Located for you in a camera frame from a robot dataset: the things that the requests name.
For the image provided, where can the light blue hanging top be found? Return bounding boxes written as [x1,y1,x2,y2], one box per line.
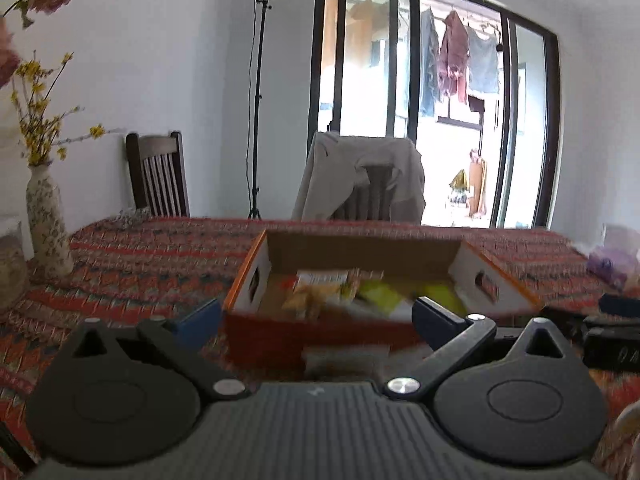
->
[467,32,501,96]

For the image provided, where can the wooden balcony cabinet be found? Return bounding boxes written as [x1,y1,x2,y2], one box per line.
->
[469,150,489,219]

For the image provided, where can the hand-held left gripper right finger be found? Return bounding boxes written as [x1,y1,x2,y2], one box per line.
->
[382,296,576,403]

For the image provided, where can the glass jar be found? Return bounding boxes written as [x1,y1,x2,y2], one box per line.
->
[0,234,30,311]

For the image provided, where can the purple tissue pack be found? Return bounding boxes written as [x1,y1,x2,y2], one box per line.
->
[587,225,640,291]

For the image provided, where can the floor lamp on tripod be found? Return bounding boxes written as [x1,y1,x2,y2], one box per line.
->
[247,0,286,221]

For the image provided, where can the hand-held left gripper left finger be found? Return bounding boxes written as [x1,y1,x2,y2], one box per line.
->
[70,299,251,403]

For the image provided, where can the yellow flower branches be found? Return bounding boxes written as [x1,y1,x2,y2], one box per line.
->
[10,50,123,167]

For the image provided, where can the beige hanging garment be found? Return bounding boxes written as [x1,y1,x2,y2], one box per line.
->
[349,0,382,69]

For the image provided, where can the black sliding door frame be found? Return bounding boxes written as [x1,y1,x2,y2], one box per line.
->
[307,0,561,231]

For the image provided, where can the patterned red tablecloth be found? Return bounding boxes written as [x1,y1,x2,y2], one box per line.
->
[0,216,640,480]

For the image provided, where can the floral ceramic vase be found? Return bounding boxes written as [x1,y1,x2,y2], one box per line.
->
[26,162,75,278]

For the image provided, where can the orange cardboard box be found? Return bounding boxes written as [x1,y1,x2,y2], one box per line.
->
[222,229,546,381]

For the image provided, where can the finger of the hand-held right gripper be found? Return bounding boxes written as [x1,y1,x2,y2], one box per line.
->
[542,306,640,335]
[599,293,640,317]

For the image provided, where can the clear cracker packet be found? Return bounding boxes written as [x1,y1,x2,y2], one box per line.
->
[281,269,352,321]

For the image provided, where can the person's right forearm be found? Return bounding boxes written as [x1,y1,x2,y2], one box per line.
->
[595,400,640,480]

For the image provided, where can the small floral box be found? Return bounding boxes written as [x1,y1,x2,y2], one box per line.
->
[116,206,152,224]

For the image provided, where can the green white bar packet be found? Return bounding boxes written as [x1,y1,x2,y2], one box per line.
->
[417,284,468,318]
[357,280,408,313]

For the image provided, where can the dark wooden chair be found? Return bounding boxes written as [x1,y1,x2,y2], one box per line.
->
[125,131,191,218]

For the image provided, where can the jacket-covered wooden chair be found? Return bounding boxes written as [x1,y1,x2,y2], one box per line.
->
[332,165,397,221]

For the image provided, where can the maroon hanging shirt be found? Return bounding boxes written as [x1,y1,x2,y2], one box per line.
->
[437,10,471,105]

